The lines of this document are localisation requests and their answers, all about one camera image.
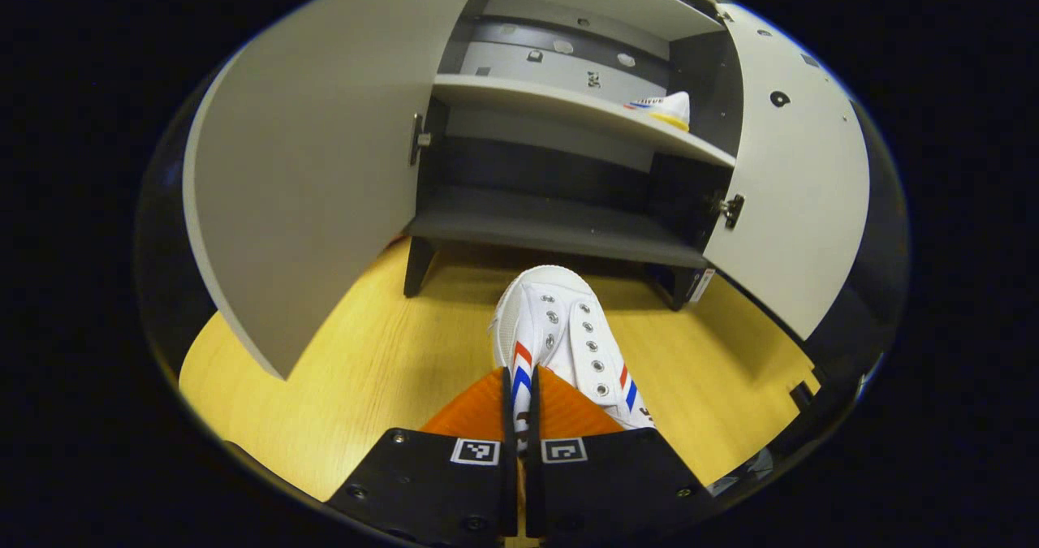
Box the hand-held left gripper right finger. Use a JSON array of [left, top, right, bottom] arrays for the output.
[[524, 367, 715, 542]]

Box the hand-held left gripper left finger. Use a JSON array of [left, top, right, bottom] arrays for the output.
[[325, 367, 520, 545]]

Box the white striped canvas shoe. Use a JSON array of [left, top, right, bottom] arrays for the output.
[[489, 265, 657, 451], [623, 91, 692, 132]]

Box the white cabinet door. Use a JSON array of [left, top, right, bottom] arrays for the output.
[[183, 0, 496, 380], [702, 2, 871, 342]]

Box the black backdrop cloth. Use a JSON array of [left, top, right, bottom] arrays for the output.
[[134, 85, 910, 460]]

